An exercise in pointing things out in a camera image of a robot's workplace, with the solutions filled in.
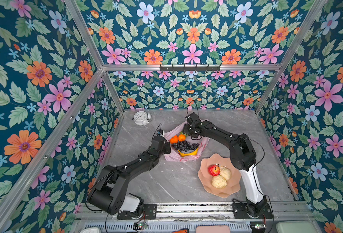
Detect pink plastic bag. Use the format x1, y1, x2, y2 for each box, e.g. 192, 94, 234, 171
165, 121, 209, 162

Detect fake red apple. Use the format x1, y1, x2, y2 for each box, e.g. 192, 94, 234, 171
208, 165, 221, 177

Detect fake beige ginger root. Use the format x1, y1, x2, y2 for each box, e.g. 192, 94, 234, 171
219, 166, 232, 181

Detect fake beige garlic bulb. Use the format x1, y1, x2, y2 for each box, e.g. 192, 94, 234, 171
211, 175, 227, 189

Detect pink wavy bowl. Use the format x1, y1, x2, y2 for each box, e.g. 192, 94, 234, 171
198, 153, 241, 198

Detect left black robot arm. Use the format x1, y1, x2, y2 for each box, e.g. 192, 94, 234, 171
87, 136, 171, 215

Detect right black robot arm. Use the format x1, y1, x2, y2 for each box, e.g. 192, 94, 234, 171
183, 113, 268, 218

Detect fake orange tangerine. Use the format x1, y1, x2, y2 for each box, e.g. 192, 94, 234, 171
170, 135, 179, 144

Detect fake purple grapes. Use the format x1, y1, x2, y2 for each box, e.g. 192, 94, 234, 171
171, 141, 200, 151

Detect fake yellow banana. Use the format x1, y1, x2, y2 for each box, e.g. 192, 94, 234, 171
177, 147, 199, 157

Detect white alarm clock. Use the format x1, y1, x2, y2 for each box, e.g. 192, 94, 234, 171
133, 111, 152, 126

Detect pink box at bottom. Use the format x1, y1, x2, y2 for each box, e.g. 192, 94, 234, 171
195, 225, 230, 233

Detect white object bottom left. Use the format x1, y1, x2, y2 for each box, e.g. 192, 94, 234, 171
80, 227, 102, 233

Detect pale green box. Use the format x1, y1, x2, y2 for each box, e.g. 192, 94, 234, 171
276, 221, 317, 233

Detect black hook rail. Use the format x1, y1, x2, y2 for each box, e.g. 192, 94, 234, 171
159, 64, 221, 72

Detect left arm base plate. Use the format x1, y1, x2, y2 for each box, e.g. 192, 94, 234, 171
117, 203, 158, 220

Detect orange tool handle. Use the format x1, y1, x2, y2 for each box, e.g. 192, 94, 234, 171
172, 229, 190, 233

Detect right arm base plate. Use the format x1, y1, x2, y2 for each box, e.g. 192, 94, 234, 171
232, 203, 274, 219

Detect aluminium mounting rail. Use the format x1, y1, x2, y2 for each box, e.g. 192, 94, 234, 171
78, 201, 312, 222

